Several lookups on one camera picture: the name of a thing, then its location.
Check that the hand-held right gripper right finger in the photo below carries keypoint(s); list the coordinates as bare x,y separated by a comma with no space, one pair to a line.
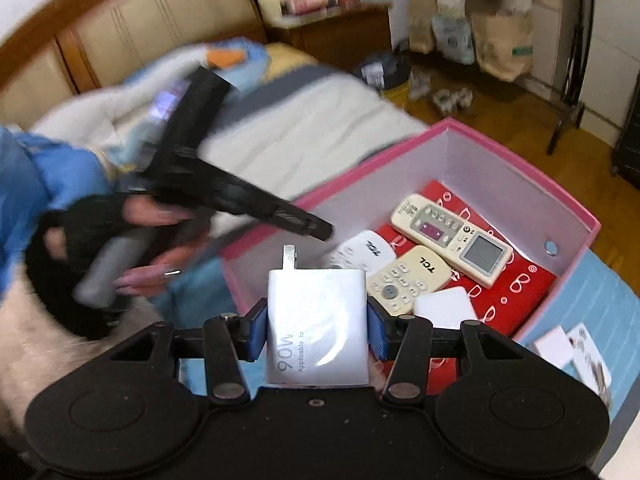
377,332

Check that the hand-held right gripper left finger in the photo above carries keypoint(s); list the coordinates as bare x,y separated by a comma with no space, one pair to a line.
257,327

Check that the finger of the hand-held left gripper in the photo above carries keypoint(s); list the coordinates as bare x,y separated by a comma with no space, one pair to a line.
295,220

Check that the white charger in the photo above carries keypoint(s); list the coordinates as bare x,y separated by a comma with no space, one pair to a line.
320,320

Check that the small cream remote control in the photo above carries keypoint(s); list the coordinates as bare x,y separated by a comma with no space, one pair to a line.
417,275

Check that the white square adapter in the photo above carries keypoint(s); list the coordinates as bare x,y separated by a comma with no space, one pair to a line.
445,307

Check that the white remote control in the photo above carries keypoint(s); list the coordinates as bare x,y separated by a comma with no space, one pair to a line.
367,249

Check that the cream remote control with display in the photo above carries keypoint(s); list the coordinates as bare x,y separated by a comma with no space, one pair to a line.
450,230

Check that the pink cardboard box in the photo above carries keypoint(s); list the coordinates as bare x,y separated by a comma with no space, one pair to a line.
490,160

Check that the person's left forearm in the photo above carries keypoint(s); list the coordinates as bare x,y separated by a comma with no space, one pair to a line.
40,185

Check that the person's left hand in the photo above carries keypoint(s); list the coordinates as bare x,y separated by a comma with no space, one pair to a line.
75,220

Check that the striped bed sheet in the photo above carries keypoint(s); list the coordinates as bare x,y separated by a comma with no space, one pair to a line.
310,125

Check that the printed fluffy blanket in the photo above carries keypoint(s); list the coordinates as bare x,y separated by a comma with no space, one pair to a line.
235,60

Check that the wooden padded headboard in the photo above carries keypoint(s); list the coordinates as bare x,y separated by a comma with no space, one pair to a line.
150,20

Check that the red glasses-pattern cloth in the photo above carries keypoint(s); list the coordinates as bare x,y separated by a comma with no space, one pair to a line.
520,290

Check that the yellow container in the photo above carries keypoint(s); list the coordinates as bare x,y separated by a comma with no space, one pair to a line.
396,96

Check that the black trash bin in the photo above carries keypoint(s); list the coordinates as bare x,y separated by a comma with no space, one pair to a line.
382,72

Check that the plain white small box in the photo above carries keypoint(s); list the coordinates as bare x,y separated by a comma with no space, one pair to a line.
552,350

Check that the white sock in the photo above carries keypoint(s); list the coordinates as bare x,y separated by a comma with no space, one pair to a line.
421,86

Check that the wooden nightstand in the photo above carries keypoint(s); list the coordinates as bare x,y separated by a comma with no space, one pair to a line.
340,40

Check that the white cards on mat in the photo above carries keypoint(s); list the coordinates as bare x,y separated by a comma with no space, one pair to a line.
590,360

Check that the fluffy beige garment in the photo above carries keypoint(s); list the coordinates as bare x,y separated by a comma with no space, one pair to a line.
30,350

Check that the white patterned bag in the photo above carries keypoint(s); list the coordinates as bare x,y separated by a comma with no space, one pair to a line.
452,40

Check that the brown paper bag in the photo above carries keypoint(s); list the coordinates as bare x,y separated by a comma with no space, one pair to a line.
502,47

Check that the black metal rack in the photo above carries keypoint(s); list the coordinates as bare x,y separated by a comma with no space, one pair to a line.
565,120

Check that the black suitcase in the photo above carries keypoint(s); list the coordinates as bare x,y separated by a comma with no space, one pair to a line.
630,150

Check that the white wardrobe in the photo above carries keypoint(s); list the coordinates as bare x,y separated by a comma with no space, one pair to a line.
615,35

